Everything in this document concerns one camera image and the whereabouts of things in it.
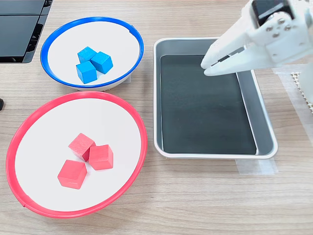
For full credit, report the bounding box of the blue cube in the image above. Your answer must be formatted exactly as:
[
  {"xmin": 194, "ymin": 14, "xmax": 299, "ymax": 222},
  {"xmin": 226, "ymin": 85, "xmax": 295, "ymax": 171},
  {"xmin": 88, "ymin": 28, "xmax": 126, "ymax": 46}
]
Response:
[
  {"xmin": 75, "ymin": 61, "xmax": 98, "ymax": 85},
  {"xmin": 90, "ymin": 51, "xmax": 114, "ymax": 75},
  {"xmin": 77, "ymin": 46, "xmax": 98, "ymax": 64}
]

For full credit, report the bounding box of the red cube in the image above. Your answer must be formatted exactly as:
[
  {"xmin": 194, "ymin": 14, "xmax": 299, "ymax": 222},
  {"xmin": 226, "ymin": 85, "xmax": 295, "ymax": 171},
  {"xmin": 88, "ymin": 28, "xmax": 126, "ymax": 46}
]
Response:
[
  {"xmin": 88, "ymin": 144, "xmax": 114, "ymax": 171},
  {"xmin": 57, "ymin": 159, "xmax": 88, "ymax": 190},
  {"xmin": 68, "ymin": 133, "xmax": 96, "ymax": 162}
]

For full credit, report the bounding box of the steel tray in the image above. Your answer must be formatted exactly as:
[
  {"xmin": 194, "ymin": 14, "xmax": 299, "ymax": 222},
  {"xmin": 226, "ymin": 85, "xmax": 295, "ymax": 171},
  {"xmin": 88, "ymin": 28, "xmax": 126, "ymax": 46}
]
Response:
[{"xmin": 153, "ymin": 37, "xmax": 279, "ymax": 160}]

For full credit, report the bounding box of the pale perforated plate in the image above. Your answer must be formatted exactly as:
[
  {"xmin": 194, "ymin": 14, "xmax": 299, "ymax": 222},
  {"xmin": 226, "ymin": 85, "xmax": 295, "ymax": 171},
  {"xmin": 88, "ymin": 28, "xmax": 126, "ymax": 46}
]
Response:
[{"xmin": 291, "ymin": 70, "xmax": 313, "ymax": 115}]

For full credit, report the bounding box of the black mat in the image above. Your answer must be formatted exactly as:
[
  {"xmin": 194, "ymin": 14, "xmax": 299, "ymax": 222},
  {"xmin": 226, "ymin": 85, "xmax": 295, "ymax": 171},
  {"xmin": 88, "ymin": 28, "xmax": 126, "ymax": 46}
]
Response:
[{"xmin": 160, "ymin": 54, "xmax": 257, "ymax": 155}]

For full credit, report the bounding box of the clear tape strip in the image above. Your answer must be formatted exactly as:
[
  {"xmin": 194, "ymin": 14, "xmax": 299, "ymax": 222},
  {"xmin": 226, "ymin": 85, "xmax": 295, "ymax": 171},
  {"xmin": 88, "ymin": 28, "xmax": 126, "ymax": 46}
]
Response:
[{"xmin": 235, "ymin": 158, "xmax": 279, "ymax": 176}]

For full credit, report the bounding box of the white plate blue rim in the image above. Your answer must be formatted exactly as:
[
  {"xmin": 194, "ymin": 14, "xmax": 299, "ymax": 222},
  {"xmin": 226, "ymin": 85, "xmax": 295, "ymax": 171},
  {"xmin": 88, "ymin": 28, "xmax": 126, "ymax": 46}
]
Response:
[{"xmin": 40, "ymin": 16, "xmax": 144, "ymax": 93}]

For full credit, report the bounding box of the white plate red rim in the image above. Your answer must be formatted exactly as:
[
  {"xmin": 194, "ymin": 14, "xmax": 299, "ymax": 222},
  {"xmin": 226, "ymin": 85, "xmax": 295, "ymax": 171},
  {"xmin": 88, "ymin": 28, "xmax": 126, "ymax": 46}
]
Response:
[{"xmin": 5, "ymin": 91, "xmax": 148, "ymax": 219}]

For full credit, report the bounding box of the black flat electronic device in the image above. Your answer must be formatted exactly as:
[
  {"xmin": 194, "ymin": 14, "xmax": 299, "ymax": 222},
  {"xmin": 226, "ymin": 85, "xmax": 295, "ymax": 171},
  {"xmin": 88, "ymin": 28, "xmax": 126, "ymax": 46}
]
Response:
[{"xmin": 0, "ymin": 0, "xmax": 53, "ymax": 64}]

